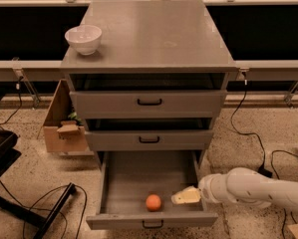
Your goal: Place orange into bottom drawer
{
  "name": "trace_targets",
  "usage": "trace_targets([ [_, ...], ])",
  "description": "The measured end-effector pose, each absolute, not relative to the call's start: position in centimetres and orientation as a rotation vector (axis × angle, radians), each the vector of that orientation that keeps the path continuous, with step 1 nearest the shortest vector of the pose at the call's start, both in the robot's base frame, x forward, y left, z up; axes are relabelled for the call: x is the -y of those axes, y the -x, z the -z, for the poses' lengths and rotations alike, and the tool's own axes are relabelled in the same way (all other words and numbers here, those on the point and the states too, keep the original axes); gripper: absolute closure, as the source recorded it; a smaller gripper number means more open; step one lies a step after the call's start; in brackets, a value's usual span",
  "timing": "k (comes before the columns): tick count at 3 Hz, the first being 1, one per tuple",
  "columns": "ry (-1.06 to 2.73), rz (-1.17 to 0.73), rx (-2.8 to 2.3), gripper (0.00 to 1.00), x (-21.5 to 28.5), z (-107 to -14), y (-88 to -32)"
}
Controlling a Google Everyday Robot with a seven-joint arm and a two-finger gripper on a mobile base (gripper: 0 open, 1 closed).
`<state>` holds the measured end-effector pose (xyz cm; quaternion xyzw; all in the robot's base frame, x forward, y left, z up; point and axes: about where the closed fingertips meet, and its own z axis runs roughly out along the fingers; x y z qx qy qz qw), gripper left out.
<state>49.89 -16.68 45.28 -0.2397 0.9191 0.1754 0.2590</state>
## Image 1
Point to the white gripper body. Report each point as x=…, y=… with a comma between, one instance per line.
x=208, y=190

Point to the grey top drawer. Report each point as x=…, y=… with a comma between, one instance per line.
x=147, y=104

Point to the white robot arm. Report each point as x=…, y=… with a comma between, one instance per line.
x=241, y=186

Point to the black power adapter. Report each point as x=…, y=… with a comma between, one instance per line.
x=263, y=171

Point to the grey middle drawer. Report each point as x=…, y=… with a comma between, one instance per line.
x=148, y=140

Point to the white ceramic bowl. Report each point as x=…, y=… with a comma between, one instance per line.
x=84, y=39

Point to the grey metal railing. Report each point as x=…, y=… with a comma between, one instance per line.
x=25, y=67

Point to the grey open bottom drawer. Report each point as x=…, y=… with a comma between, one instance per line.
x=129, y=177

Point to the cardboard box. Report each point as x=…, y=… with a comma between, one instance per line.
x=62, y=134

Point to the grey drawer cabinet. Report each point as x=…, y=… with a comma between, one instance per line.
x=150, y=46

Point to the orange fruit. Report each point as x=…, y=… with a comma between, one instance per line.
x=153, y=203

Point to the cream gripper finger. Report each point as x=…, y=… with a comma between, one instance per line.
x=186, y=196

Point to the black chair base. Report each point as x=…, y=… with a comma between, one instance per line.
x=38, y=174

